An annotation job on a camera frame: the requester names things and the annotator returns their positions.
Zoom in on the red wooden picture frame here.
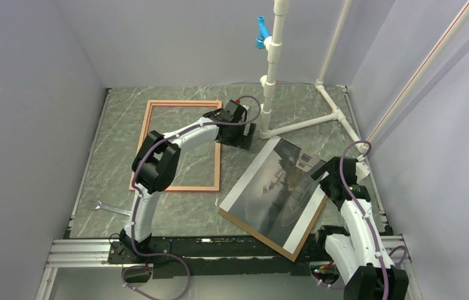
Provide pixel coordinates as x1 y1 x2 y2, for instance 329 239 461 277
137 100 222 193

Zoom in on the brown cardboard backing board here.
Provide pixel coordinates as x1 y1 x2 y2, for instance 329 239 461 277
219 190 329 261

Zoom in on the blue pipe fitting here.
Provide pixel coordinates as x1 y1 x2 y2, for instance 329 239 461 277
255 16 270 49

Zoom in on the glossy photo with white borders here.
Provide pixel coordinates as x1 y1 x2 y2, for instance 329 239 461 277
218 136 327 254

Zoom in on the white PVC pipe stand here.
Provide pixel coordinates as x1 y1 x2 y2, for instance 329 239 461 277
259 1 469 142

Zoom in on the silver open-end wrench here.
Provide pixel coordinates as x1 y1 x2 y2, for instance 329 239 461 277
89 199 131 216

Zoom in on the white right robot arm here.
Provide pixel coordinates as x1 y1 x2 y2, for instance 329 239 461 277
312 156 409 299

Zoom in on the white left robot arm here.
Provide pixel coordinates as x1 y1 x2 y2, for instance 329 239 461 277
119 99 258 263

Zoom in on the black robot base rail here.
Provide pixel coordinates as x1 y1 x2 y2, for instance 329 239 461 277
65 223 394 284

